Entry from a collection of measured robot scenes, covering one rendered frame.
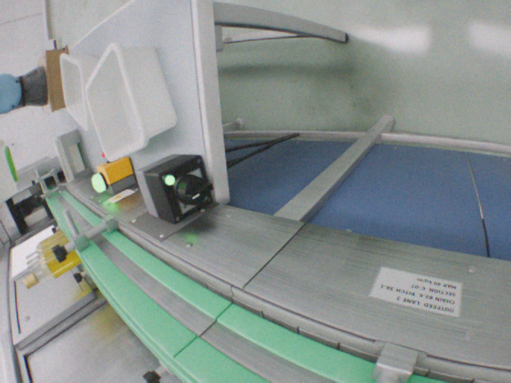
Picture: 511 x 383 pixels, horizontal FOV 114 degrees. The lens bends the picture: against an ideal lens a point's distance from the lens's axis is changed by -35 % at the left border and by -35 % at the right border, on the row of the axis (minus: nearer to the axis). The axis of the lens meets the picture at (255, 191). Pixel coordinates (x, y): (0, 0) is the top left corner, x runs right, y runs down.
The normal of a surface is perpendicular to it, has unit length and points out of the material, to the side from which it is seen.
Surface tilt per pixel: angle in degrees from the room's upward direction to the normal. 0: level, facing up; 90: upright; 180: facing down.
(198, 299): 90
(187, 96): 0
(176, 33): 0
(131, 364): 90
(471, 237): 90
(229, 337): 90
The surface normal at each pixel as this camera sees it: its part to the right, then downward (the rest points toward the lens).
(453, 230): -0.18, -0.90
